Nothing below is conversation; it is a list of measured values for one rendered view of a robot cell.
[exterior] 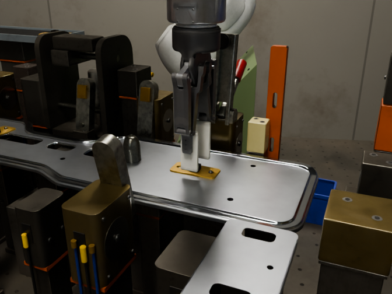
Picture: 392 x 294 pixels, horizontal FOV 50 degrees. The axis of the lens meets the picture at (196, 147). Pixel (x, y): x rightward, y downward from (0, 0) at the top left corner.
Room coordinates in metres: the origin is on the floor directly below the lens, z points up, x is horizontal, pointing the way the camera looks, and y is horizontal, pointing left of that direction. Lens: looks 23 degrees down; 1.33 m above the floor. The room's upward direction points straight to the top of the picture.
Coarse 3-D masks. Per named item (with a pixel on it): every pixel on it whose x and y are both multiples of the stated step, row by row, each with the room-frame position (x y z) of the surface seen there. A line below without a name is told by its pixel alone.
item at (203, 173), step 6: (180, 162) 0.70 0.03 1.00; (174, 168) 0.67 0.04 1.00; (180, 168) 0.67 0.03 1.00; (198, 168) 0.66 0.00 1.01; (204, 168) 0.67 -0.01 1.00; (210, 168) 0.67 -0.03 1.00; (192, 174) 0.65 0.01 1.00; (198, 174) 0.65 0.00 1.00; (204, 174) 0.65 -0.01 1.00; (210, 174) 0.65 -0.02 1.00; (216, 174) 0.65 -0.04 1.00
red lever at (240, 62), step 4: (240, 60) 0.90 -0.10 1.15; (244, 60) 0.90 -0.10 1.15; (236, 64) 0.89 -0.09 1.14; (240, 64) 0.89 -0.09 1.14; (244, 64) 0.89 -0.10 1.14; (236, 68) 0.88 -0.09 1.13; (240, 68) 0.88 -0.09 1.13; (244, 68) 0.89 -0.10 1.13; (236, 72) 0.87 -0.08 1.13; (240, 72) 0.87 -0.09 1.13; (236, 76) 0.86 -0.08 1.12; (240, 76) 0.87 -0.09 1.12; (236, 80) 0.86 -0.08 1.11; (240, 80) 0.87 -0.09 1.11; (236, 84) 0.85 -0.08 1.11; (236, 88) 0.85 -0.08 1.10; (224, 104) 0.81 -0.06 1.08; (220, 108) 0.80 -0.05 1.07; (224, 108) 0.80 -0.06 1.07; (220, 112) 0.79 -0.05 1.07; (224, 112) 0.79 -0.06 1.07; (220, 116) 0.79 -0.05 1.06; (224, 116) 0.79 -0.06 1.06
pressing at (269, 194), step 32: (32, 128) 0.88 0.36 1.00; (0, 160) 0.72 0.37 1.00; (32, 160) 0.71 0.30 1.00; (64, 160) 0.71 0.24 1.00; (160, 160) 0.71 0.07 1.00; (224, 160) 0.71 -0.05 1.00; (256, 160) 0.71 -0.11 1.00; (288, 160) 0.70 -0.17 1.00; (160, 192) 0.59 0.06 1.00; (192, 192) 0.59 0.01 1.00; (224, 192) 0.59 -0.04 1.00; (256, 192) 0.59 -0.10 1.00; (288, 192) 0.59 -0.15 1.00; (288, 224) 0.50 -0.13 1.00
